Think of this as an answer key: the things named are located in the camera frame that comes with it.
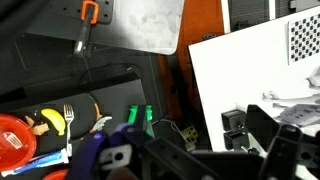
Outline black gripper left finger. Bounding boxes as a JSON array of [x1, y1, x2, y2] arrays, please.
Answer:
[[142, 139, 220, 180]]

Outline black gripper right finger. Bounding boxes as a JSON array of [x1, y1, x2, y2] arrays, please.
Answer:
[[245, 104, 320, 180]]

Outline green doll toy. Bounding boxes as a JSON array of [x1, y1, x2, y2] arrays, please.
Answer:
[[127, 105, 154, 137]]

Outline orange bowl middle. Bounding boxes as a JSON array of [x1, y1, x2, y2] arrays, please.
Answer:
[[42, 169, 67, 180]]

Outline orange plastic bowl with fork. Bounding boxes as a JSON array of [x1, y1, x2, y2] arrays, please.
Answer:
[[0, 114, 36, 171]]

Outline toothpaste tube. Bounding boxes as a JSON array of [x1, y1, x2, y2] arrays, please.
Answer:
[[1, 148, 69, 177]]

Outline silver fork on table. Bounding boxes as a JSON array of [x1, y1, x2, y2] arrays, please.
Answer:
[[64, 104, 74, 157]]

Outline yellow toy banana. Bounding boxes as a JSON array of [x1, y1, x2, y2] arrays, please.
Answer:
[[41, 108, 66, 136]]

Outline checkerboard calibration sheet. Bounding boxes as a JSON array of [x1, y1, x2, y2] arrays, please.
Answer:
[[288, 14, 320, 64]]

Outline grey metal plate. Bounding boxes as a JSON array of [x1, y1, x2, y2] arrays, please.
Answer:
[[27, 0, 185, 55]]

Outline silver plastic fork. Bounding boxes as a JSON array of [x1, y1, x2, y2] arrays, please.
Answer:
[[3, 132, 23, 149]]

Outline orange-handled pliers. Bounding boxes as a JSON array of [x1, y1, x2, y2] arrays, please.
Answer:
[[87, 93, 112, 132]]

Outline orange-handled clamp tool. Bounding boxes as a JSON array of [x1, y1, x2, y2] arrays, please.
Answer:
[[74, 0, 99, 56]]

